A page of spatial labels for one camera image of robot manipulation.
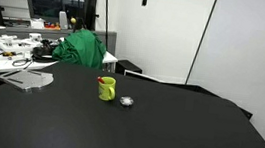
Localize red marker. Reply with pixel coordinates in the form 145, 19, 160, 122
96, 76, 106, 85

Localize green mug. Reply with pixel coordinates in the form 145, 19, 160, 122
95, 75, 118, 102

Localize white edged board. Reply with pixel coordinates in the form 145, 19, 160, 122
123, 68, 166, 85

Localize black box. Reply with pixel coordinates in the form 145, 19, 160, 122
114, 58, 144, 78

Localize small round shiny dish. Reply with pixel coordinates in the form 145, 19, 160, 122
118, 95, 136, 108

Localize white side table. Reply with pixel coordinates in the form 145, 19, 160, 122
0, 33, 120, 95

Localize green cloth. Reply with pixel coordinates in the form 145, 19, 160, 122
50, 25, 110, 71

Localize thin black pole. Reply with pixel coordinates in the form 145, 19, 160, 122
97, 0, 115, 52

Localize grey canister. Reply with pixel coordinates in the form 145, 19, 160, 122
56, 10, 71, 30

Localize orange small items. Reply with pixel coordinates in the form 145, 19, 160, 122
43, 21, 62, 31

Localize grey metal plate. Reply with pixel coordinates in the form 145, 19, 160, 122
0, 66, 55, 96

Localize white box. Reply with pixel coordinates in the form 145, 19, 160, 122
29, 17, 46, 31

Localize grey counter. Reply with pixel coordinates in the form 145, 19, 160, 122
0, 18, 118, 57

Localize white plastic assembly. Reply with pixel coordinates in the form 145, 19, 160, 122
0, 28, 45, 59

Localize black wall cable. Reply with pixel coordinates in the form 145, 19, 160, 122
185, 0, 219, 88

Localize black cable coil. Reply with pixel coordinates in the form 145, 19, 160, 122
31, 44, 59, 64

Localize black cable loop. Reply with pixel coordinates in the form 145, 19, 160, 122
10, 55, 34, 71

